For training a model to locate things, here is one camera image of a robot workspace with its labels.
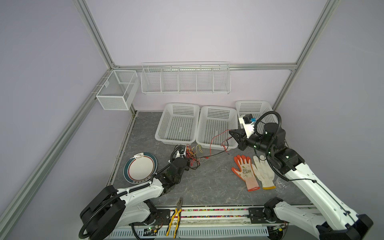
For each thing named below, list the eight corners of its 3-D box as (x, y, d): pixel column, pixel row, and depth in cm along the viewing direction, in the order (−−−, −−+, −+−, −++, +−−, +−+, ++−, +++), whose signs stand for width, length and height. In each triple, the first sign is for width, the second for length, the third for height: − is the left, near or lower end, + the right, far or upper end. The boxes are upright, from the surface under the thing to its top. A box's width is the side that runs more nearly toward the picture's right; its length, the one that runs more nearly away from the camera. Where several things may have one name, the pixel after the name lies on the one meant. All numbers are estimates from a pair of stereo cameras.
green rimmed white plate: (120, 184, 87) (118, 182, 85) (130, 154, 99) (128, 152, 97) (154, 184, 87) (153, 182, 85) (159, 153, 99) (158, 152, 97)
